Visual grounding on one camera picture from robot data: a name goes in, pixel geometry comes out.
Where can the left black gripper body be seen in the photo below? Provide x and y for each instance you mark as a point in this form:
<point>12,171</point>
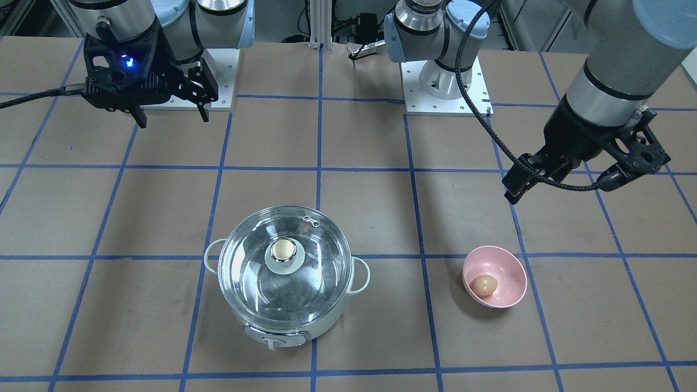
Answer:
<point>572,130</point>

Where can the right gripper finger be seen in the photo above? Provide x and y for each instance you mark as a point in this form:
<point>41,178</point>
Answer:
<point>204,111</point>
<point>139,116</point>

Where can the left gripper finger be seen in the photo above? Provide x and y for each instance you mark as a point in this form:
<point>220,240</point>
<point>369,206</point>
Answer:
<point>518,181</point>

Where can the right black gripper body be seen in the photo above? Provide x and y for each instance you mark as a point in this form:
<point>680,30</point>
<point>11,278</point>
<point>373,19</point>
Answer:
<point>168,61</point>

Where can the brown egg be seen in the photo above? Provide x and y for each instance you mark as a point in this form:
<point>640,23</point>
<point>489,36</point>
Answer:
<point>484,285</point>

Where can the glass pot lid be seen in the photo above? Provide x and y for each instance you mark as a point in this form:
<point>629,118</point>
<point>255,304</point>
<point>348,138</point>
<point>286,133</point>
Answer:
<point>284,261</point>

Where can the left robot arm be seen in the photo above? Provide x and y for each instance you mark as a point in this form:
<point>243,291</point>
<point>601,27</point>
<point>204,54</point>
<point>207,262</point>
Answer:
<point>598,137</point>

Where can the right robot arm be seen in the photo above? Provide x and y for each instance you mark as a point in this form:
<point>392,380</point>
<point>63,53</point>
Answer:
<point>190,27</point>

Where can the pale green steel pot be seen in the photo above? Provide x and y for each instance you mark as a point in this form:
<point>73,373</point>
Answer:
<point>286,277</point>

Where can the pink bowl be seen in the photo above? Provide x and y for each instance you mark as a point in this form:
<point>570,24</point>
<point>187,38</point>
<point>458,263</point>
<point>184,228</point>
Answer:
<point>502,265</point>

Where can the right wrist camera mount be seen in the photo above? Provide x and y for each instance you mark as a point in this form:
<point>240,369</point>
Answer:
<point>123,74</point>

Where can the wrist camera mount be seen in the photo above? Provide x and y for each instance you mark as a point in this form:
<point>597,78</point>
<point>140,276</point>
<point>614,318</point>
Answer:
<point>635,149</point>
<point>123,74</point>

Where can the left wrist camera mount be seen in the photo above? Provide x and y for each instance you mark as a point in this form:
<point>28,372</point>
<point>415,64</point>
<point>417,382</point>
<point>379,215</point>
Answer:
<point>635,149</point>

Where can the aluminium frame post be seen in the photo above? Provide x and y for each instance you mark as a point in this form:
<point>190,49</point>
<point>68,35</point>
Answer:
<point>321,25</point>

